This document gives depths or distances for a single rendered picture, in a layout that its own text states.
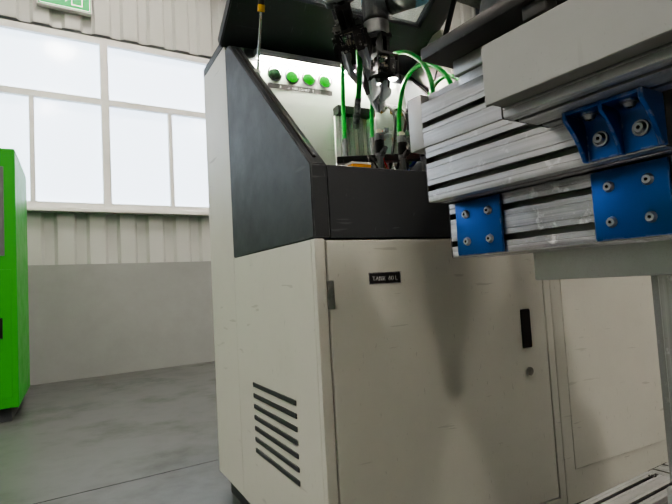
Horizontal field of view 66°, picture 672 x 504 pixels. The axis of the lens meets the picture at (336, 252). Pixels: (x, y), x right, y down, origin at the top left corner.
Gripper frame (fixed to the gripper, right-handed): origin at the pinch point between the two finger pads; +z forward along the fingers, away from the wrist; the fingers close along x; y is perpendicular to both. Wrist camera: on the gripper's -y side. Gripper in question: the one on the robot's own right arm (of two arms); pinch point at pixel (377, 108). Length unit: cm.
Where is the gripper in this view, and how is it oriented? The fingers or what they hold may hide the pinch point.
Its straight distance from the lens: 155.7
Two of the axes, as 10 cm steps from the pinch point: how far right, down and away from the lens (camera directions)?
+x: 8.8, -0.2, 4.7
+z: 0.5, 10.0, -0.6
